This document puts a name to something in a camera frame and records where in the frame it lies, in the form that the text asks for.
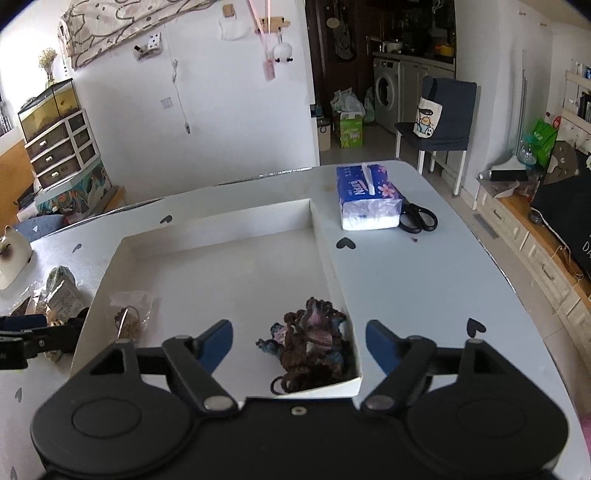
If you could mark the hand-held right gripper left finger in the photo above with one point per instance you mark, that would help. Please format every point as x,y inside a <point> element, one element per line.
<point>217,342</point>

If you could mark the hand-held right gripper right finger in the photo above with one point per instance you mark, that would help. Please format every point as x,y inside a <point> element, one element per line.
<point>382,344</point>

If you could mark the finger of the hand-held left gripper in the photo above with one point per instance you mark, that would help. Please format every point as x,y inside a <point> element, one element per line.
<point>23,322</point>
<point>41,344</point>

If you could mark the silver foil packet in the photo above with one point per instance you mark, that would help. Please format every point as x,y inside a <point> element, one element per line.
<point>64,293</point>

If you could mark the white cardboard box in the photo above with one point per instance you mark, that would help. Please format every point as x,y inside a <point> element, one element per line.
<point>221,272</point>

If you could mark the white cat-shaped lamp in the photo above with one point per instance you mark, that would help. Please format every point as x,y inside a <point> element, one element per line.
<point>13,258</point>

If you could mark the black scissors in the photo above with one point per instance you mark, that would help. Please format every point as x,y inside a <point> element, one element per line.
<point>418,220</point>

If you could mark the colourful printed storage box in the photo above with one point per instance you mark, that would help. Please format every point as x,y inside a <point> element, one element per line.
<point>78,191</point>

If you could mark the blue tissue pack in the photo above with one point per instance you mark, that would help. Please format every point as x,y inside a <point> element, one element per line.
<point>364,198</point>

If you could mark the wooden television cabinet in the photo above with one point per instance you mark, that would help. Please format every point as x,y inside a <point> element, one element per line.
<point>512,221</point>

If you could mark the white drawer cabinet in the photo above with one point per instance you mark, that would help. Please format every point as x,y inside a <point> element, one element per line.
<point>60,147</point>

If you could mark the glass fish tank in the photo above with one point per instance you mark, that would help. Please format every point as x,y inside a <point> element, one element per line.
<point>46,113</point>

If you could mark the green cardboard box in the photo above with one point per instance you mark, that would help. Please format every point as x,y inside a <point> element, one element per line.
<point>351,131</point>

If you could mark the small trash bin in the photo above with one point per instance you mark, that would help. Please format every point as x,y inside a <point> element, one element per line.
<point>325,136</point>

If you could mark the black television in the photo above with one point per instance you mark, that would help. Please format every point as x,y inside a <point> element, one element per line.
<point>563,207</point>

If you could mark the white cartoon tote bag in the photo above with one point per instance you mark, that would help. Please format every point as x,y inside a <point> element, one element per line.
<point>425,119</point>

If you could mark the dark blue covered chair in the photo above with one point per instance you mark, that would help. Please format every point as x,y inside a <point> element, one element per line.
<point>450,113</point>

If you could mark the white plastic bag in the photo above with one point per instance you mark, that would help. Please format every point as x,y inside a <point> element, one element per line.
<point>347,102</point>

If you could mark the grey washing machine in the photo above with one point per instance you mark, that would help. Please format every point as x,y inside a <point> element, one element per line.
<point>387,92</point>

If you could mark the green shopping bag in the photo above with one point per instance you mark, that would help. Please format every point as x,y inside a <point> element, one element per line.
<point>542,141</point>

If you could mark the dried flower bunch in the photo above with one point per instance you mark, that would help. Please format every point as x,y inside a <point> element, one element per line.
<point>47,62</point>

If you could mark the grey kitchen cabinet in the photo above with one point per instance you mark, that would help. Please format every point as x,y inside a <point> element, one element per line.
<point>422,76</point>

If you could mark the pink hanging ribbon tag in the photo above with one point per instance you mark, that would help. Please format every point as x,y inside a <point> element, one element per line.
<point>268,69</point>

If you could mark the metal pole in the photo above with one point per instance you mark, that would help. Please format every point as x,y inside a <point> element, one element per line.
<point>523,92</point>

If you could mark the white pot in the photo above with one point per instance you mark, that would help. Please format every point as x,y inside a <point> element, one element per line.
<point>393,47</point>

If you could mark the white plush sheep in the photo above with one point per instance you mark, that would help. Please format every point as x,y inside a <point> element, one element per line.
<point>283,51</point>

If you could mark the yellow pot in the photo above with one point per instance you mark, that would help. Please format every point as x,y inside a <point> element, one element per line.
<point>445,50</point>

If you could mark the white wall switch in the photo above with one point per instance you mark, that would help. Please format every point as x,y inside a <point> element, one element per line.
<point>166,103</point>

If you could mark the white wall shelf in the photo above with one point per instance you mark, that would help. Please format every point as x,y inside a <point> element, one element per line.
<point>577,120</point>

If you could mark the printed wall cloth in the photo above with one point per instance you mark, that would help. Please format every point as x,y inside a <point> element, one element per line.
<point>120,23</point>

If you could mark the wooden wall hook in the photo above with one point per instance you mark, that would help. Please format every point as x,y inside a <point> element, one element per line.
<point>274,23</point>

